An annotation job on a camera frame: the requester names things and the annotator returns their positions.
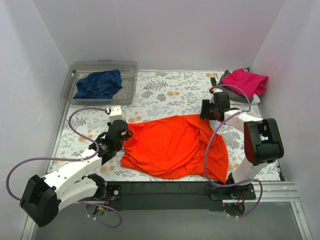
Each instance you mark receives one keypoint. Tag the white folded shirt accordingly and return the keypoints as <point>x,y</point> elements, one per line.
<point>255,99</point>

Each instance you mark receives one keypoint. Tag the floral table mat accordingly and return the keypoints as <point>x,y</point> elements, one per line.
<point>158,95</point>

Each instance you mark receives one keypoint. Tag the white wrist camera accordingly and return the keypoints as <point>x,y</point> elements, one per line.
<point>213,90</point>
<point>114,113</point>

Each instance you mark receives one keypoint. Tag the blue t shirt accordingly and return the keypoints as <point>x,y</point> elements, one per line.
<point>99,85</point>

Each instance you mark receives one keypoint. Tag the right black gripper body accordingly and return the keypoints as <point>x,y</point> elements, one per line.
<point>205,110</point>

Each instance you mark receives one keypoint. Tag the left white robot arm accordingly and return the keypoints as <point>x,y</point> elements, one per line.
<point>45,196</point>

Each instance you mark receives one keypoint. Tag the clear plastic bin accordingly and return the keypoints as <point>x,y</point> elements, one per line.
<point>81,69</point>

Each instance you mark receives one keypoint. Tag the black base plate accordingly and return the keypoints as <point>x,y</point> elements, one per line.
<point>174,195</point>

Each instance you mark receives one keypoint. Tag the dark green folded shirt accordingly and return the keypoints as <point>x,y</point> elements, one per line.
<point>213,83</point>

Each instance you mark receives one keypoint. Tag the pink folded t shirt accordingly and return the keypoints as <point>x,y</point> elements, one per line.
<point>241,81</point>

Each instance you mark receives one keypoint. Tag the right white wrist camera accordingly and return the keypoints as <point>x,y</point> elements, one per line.
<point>213,90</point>

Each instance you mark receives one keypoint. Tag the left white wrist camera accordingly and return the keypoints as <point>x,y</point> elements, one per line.
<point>114,113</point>

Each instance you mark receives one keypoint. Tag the grey folded t shirt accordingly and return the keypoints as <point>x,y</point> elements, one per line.
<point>233,96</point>

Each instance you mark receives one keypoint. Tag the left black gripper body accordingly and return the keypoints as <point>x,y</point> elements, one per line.
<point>125,133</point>

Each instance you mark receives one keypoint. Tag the orange t shirt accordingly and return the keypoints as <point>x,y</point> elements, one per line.
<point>174,147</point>

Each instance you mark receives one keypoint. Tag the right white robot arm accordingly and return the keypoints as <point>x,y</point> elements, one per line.
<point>262,140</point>

